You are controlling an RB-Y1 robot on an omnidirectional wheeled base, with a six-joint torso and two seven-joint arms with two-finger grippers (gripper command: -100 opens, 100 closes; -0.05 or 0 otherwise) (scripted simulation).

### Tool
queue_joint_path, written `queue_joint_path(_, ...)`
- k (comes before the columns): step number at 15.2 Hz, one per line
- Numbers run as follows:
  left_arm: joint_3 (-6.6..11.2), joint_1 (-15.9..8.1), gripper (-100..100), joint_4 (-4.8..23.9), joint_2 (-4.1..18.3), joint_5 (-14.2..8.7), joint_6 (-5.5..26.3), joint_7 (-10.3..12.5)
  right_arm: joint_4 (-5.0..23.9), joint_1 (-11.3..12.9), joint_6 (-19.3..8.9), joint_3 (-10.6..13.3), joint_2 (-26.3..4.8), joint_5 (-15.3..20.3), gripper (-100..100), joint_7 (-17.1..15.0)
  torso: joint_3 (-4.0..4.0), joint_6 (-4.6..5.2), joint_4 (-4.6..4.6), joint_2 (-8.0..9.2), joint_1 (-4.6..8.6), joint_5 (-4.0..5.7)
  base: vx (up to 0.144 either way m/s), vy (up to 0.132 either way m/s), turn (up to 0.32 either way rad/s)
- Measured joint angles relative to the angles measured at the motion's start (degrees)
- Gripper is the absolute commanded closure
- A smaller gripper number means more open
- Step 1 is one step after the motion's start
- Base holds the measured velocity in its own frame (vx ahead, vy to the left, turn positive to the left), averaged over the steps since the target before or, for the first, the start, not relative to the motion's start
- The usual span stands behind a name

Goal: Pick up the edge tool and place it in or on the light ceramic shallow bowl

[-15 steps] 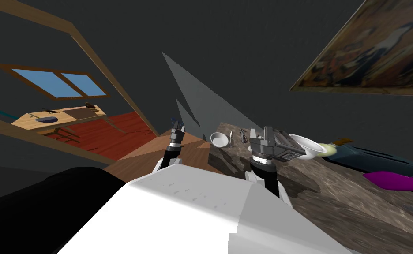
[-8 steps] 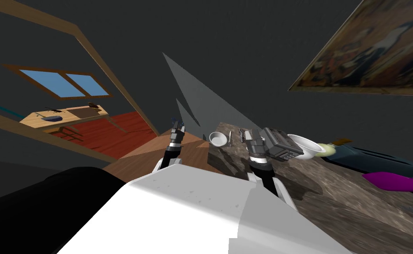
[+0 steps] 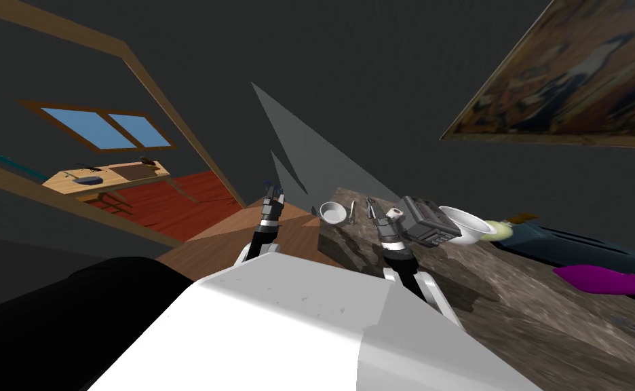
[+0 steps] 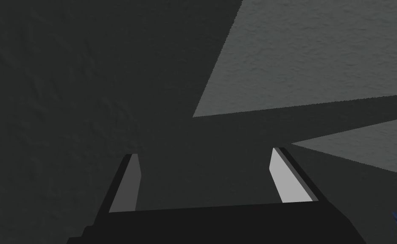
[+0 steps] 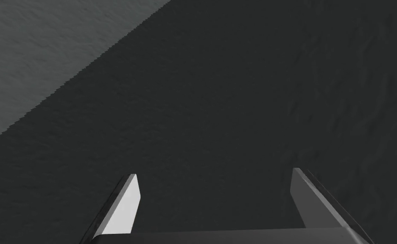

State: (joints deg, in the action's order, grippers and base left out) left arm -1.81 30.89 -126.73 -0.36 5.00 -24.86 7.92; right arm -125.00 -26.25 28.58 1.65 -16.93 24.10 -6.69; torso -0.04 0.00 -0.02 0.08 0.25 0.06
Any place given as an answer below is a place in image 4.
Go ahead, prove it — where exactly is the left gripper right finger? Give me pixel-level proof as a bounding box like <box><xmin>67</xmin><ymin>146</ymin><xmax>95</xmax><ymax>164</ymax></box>
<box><xmin>269</xmin><ymin>147</ymin><xmax>320</xmax><ymax>204</ymax></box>

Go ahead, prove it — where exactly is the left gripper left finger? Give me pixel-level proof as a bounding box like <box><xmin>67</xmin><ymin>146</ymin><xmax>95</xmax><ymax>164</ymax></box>
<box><xmin>97</xmin><ymin>153</ymin><xmax>142</xmax><ymax>214</ymax></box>

